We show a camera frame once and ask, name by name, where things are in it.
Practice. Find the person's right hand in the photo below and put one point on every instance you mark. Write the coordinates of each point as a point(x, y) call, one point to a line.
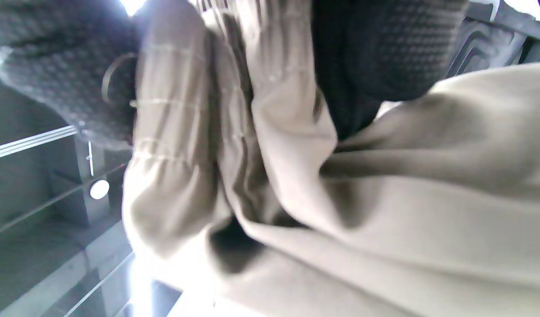
point(384, 53)

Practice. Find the tan shorts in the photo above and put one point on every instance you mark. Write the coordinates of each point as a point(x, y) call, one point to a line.
point(406, 198)

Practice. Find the bright ceiling light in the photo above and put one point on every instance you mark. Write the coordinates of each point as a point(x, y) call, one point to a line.
point(99, 189)

